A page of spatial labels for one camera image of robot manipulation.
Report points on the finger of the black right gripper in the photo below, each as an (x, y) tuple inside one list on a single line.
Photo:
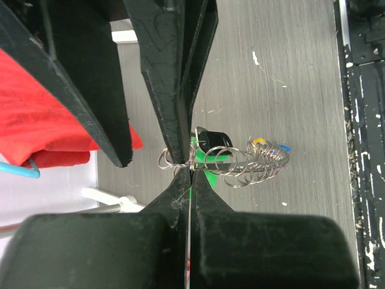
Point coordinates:
[(175, 39), (67, 47)]

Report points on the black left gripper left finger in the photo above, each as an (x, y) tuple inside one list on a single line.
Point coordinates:
[(146, 249)]

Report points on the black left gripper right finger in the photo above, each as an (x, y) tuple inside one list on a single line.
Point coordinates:
[(232, 249)]

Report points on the green tagged single key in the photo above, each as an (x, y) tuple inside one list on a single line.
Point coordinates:
[(199, 158)]

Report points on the yellow handled metal keyring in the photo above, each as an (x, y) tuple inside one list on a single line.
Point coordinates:
[(261, 160)]

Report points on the red hanging cloth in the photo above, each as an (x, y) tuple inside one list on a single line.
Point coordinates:
[(34, 125)]

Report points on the teal clothes hanger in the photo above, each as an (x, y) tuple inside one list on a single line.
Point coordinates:
[(33, 172)]

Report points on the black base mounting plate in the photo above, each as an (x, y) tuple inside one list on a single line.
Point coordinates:
[(360, 39)]

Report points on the black tagged key on ring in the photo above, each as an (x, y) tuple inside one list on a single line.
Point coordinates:
[(211, 139)]

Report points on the blue key tag on ring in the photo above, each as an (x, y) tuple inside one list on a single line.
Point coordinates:
[(286, 148)]

